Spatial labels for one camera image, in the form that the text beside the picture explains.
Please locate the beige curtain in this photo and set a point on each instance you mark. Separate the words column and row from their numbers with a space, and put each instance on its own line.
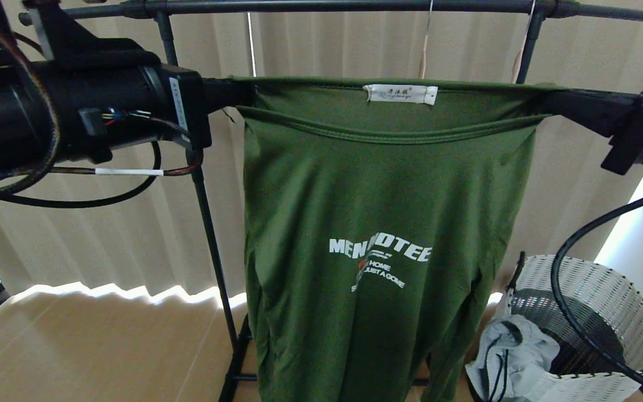
column 76, row 245

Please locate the black clothes rack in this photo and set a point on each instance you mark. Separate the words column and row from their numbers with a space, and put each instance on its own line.
column 214, row 251

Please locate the green long-sleeved shirt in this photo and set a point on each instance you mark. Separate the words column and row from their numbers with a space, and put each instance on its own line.
column 383, row 184

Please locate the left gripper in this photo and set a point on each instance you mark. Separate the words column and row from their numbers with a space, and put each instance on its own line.
column 48, row 111

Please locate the pink clothes hanger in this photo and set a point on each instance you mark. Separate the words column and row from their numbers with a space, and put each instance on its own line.
column 424, row 56
column 519, row 61

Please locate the white laundry basket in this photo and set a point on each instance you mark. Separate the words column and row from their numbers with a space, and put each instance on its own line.
column 606, row 290

